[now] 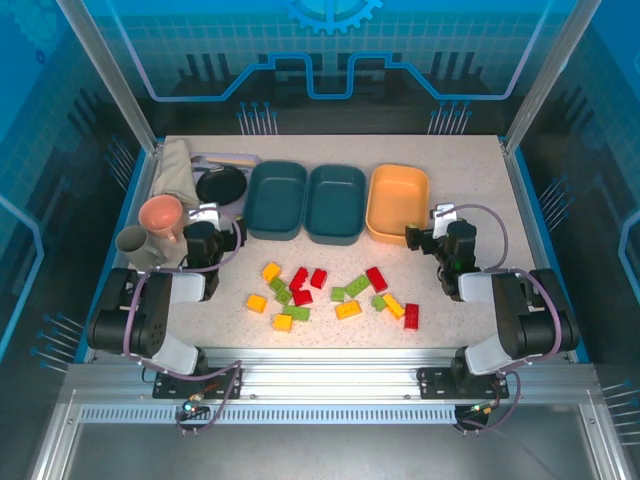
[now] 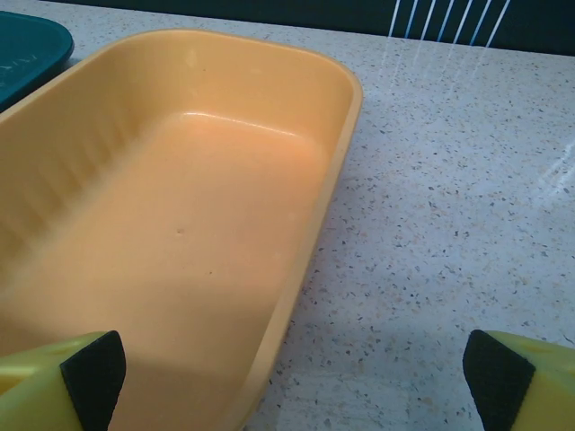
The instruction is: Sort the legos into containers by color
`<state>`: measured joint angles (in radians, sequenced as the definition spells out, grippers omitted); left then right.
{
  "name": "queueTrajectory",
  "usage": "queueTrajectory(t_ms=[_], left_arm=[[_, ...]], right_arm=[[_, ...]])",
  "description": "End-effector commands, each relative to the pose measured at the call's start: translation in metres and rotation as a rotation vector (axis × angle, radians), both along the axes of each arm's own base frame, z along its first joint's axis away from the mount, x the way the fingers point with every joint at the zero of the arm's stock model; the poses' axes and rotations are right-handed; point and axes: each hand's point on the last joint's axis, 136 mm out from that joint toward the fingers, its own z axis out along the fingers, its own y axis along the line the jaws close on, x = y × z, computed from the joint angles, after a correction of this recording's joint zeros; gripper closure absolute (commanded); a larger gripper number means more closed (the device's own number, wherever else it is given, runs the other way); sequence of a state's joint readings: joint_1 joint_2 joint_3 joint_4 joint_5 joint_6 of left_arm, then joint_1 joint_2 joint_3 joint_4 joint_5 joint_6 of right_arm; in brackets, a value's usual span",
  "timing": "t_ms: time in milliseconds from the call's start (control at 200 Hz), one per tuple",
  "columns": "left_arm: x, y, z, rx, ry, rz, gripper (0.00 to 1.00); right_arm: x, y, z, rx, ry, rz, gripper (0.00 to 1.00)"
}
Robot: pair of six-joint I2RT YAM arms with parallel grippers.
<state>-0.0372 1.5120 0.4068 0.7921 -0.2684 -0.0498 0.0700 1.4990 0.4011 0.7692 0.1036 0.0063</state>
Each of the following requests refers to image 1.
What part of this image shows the light wooden stick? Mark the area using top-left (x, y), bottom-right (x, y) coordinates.
top-left (206, 155), bottom-right (259, 167)

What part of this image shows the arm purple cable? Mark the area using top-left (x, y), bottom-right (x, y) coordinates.
top-left (122, 207), bottom-right (249, 439)
top-left (449, 202), bottom-right (566, 436)

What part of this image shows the black round pan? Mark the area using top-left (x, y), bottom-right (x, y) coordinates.
top-left (195, 165), bottom-right (249, 207)

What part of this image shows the aluminium front beam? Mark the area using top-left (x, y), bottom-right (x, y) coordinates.
top-left (64, 347), bottom-right (599, 406)

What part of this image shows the yellow plastic container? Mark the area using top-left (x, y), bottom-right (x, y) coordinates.
top-left (366, 163), bottom-right (431, 246)

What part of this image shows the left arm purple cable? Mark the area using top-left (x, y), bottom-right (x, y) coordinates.
top-left (122, 207), bottom-right (249, 439)

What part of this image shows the beige folded cloth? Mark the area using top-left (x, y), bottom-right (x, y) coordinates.
top-left (152, 138), bottom-right (201, 209)

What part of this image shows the slotted aluminium cable duct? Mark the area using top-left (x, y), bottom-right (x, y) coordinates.
top-left (78, 403), bottom-right (459, 426)

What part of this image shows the teal plastic container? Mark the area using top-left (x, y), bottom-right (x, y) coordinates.
top-left (243, 159), bottom-right (309, 242)
top-left (303, 164), bottom-right (369, 247)

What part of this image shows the aluminium frame post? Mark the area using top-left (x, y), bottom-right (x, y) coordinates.
top-left (502, 0), bottom-right (609, 154)
top-left (55, 0), bottom-right (161, 156)

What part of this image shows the aluminium table side rail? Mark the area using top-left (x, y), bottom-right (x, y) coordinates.
top-left (82, 142), bottom-right (166, 364)
top-left (502, 142), bottom-right (586, 364)

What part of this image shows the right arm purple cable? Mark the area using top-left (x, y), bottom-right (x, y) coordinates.
top-left (449, 202), bottom-right (566, 436)

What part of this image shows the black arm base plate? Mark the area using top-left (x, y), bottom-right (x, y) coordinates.
top-left (417, 367), bottom-right (510, 400)
top-left (152, 366), bottom-right (245, 400)

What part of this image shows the grey mug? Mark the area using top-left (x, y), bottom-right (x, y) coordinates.
top-left (115, 225), bottom-right (169, 270)

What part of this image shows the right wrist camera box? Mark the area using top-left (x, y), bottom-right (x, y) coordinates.
top-left (432, 202), bottom-right (467, 237)

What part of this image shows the lavender plastic tray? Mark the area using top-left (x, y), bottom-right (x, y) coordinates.
top-left (189, 151), bottom-right (261, 211)

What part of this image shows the cable connector with LED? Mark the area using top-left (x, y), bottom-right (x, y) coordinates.
top-left (462, 399), bottom-right (501, 419)
top-left (180, 397), bottom-right (211, 419)

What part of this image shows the pink mug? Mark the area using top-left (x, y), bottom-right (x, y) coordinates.
top-left (138, 194), bottom-right (184, 245)

